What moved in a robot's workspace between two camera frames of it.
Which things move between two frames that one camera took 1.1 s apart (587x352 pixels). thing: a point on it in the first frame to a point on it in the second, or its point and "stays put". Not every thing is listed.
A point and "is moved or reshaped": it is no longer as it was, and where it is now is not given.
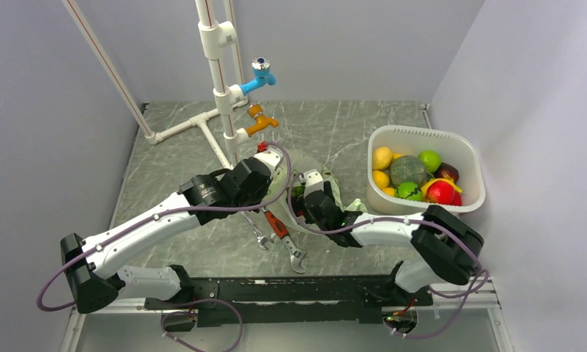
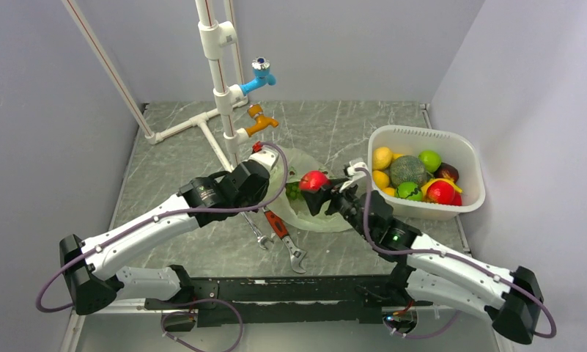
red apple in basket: x=443 y=193 stays put
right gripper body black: x=310 y=219 to x=346 y=202
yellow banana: x=424 y=188 stays put
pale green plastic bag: x=288 y=196 is moved or reshaped
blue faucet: x=261 y=75 stays put
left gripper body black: x=250 y=200 stays put
